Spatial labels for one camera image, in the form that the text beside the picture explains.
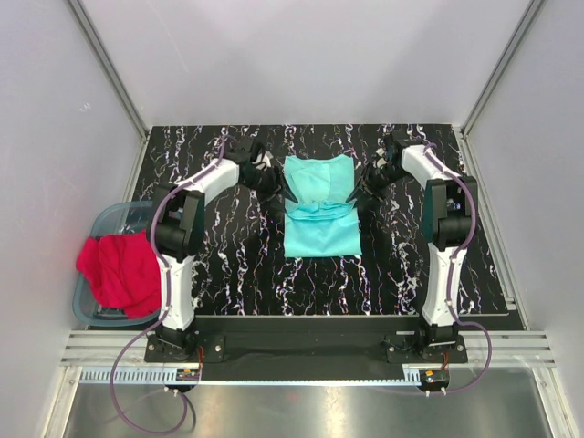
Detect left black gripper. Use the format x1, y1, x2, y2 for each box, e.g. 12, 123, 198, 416
241, 165, 297, 213

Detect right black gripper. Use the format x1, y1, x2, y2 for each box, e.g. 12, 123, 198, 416
346, 162, 408, 209

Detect teal t shirt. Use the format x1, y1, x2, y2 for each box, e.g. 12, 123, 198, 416
284, 154, 362, 258

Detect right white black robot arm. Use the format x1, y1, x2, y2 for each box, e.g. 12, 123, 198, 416
348, 144, 477, 362

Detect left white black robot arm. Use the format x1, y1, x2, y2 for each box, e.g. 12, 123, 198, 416
148, 158, 296, 361

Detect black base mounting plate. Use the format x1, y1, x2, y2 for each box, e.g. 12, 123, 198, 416
145, 316, 468, 364

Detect translucent blue plastic basket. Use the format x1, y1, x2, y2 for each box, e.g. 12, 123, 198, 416
72, 201, 160, 328

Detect red t shirt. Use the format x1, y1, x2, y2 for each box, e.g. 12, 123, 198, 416
76, 231, 162, 319

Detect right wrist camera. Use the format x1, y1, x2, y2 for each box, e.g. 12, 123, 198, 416
376, 131, 415, 166

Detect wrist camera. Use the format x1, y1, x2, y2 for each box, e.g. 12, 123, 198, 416
376, 131, 415, 166
224, 137, 271, 171

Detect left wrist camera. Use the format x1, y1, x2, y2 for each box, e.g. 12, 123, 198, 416
224, 137, 271, 171

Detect aluminium frame rail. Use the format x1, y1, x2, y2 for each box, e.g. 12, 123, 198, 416
62, 330, 556, 368

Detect white slotted cable duct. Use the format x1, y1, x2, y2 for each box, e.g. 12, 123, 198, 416
79, 368, 423, 385

